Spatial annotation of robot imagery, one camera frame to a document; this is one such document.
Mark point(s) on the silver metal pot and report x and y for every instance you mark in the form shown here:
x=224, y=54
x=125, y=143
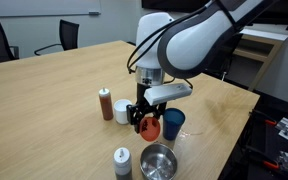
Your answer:
x=158, y=162

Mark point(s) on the black office chair centre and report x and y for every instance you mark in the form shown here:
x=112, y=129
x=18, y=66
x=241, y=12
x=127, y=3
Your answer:
x=68, y=33

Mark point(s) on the orange handled clamp upper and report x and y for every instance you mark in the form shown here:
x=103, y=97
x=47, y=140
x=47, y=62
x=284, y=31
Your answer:
x=267, y=119

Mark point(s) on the black wall screen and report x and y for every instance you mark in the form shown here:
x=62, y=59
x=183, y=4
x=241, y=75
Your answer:
x=276, y=14

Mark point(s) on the dark sauce squeeze bottle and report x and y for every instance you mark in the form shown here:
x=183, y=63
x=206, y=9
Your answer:
x=122, y=161

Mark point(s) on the brown sauce squeeze bottle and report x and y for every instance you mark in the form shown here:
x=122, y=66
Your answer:
x=106, y=103

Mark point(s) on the orange handled clamp lower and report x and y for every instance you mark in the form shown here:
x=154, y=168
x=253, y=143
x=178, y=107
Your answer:
x=261, y=158

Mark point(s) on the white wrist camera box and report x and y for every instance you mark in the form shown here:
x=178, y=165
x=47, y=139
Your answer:
x=164, y=93

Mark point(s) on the blue plastic cup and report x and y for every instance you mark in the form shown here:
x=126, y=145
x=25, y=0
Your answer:
x=173, y=119

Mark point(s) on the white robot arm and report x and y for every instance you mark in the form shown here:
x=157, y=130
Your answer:
x=182, y=48

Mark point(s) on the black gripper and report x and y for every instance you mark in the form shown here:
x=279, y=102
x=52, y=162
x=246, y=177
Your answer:
x=143, y=107

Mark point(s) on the orange plastic cup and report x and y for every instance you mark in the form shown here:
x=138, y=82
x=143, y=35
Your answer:
x=149, y=128

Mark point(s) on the white wall whiteboard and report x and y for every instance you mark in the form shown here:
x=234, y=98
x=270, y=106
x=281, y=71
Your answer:
x=22, y=8

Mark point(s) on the black office chair by shelf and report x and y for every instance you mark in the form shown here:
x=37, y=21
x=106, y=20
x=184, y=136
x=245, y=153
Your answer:
x=220, y=66

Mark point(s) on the white ceramic mug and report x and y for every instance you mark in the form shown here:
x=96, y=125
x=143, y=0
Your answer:
x=120, y=111

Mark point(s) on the wooden wall shelf unit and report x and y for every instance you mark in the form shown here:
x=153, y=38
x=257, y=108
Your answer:
x=259, y=46

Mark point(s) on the orange handled clamp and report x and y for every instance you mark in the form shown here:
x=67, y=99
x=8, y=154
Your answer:
x=261, y=158
x=267, y=119

